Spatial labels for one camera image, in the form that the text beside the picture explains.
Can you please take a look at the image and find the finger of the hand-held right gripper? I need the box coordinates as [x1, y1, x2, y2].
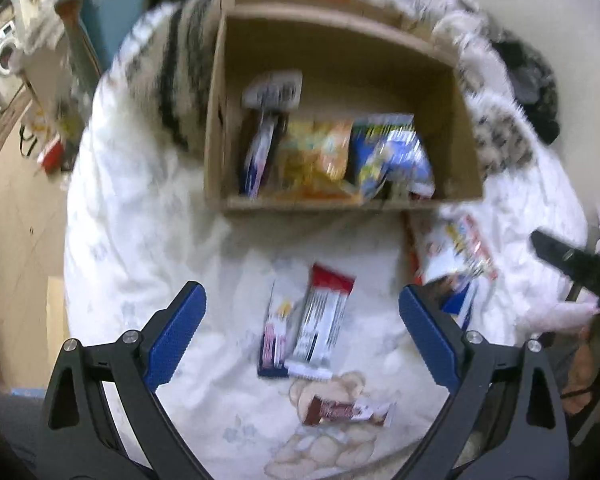
[530, 230, 600, 306]

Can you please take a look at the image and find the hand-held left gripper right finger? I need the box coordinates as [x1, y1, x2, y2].
[398, 284, 573, 480]

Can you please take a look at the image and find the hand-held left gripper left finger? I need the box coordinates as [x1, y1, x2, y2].
[40, 281, 208, 480]

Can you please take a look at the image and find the white panda chips bag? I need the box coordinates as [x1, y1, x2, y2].
[415, 212, 498, 286]

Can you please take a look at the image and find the small red snack packet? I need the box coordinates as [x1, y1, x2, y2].
[404, 210, 426, 286]

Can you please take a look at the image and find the small blue pink packet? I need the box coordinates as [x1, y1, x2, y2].
[257, 282, 297, 378]

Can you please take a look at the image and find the white red biscuit packet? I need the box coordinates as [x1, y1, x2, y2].
[285, 262, 357, 380]

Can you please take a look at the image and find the brown chocolate bar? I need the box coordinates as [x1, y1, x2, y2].
[300, 394, 397, 428]

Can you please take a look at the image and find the blue crinkled cookie bag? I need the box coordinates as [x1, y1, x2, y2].
[352, 114, 436, 201]

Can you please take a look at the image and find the dark blue white packet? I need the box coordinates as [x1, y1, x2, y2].
[239, 107, 288, 198]

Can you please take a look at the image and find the orange yellow snack packet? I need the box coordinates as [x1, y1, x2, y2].
[272, 120, 356, 196]

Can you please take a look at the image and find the white round-label snack packet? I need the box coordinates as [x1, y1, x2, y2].
[241, 70, 303, 111]

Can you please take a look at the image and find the brown cardboard box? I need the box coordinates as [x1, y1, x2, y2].
[204, 0, 486, 211]

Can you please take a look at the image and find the person's right hand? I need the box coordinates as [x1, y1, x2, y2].
[562, 327, 600, 413]

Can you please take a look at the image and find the pink fleece cloth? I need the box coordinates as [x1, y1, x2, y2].
[522, 205, 600, 333]

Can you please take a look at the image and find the white teddy bear bedsheet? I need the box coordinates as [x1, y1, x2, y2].
[62, 35, 591, 480]

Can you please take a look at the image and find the dark clothing pile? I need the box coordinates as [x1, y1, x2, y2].
[495, 40, 561, 143]

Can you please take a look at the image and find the brown floor mat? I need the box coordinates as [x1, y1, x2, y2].
[0, 85, 33, 163]

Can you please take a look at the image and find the fuzzy black beige blanket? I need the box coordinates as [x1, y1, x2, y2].
[112, 0, 536, 181]

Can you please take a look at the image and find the white washing machine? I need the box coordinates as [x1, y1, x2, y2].
[0, 22, 23, 103]

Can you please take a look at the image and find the teal cushioned chair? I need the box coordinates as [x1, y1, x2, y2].
[55, 0, 151, 76]

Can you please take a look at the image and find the tote bag with black handles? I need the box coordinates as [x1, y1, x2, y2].
[20, 105, 81, 171]

